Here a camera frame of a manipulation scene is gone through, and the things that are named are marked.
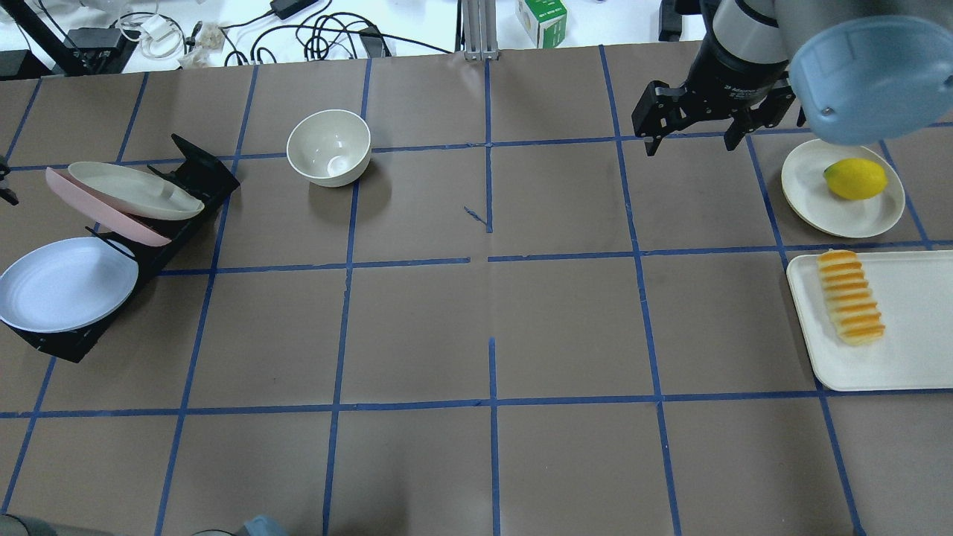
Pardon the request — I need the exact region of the aluminium frame post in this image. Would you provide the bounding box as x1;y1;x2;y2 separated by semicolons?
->
457;1;500;62

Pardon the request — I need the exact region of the black power adapter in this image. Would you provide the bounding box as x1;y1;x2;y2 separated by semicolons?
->
269;0;317;20

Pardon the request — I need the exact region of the yellow lemon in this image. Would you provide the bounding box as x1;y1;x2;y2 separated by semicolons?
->
822;157;889;201

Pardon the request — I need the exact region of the white rectangular tray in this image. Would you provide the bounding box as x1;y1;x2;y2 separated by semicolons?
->
786;251;952;392

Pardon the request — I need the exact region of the pink plate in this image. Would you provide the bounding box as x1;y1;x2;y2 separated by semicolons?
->
44;167;171;247

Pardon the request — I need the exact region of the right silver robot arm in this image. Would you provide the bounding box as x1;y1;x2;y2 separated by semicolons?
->
631;1;952;156

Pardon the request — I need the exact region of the green white carton box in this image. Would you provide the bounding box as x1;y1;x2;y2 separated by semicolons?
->
515;1;568;50

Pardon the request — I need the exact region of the cream plate in rack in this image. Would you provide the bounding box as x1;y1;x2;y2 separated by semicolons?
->
67;162;205;221

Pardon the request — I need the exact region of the black dish rack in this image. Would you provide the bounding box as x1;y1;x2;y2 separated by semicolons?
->
2;133;239;363

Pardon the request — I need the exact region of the light blue plate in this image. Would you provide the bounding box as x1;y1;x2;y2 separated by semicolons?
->
1;237;139;334

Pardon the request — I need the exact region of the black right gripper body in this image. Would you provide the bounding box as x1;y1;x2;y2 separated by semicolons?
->
682;37;788;126

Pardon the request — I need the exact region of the cream bowl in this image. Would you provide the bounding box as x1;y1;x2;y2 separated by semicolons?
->
286;109;372;188

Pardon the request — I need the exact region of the sliced yellow bread loaf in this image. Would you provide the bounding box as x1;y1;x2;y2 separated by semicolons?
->
816;249;886;346

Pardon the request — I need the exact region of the cream round plate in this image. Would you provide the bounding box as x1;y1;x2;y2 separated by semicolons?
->
782;139;906;238

